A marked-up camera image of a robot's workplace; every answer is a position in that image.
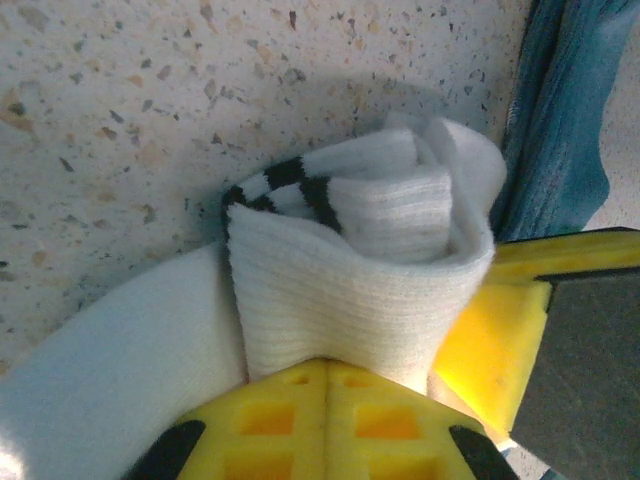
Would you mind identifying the grey sock green toe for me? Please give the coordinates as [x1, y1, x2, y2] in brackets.
[499, 0, 634, 244]

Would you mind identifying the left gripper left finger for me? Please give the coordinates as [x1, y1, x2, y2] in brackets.
[119, 357, 329, 480]

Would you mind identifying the white sock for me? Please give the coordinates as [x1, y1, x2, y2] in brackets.
[0, 114, 509, 480]

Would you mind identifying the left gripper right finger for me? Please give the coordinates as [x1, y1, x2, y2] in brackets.
[327, 359, 516, 480]

